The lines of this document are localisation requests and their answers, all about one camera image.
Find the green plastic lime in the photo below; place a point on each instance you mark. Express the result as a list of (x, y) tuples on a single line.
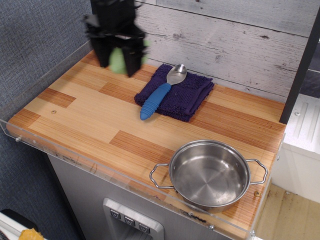
[(116, 60)]

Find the blue handled metal spoon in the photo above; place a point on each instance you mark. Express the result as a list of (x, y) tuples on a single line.
[(175, 76)]

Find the white toy sink counter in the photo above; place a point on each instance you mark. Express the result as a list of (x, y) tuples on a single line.
[(297, 166)]

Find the dark right vertical post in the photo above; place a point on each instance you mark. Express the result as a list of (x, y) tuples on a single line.
[(303, 67)]

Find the clear acrylic guard rail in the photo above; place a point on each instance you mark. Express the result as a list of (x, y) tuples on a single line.
[(86, 120)]

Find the purple folded rag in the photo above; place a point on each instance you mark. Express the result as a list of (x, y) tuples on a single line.
[(183, 100)]

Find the silver dispenser button panel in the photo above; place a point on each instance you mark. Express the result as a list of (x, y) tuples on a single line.
[(127, 224)]

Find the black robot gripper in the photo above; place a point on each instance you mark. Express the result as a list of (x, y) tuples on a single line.
[(116, 20)]

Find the stainless steel pot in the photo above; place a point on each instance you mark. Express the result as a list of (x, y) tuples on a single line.
[(211, 175)]

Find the grey toy fridge cabinet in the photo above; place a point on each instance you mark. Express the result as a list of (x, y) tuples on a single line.
[(85, 193)]

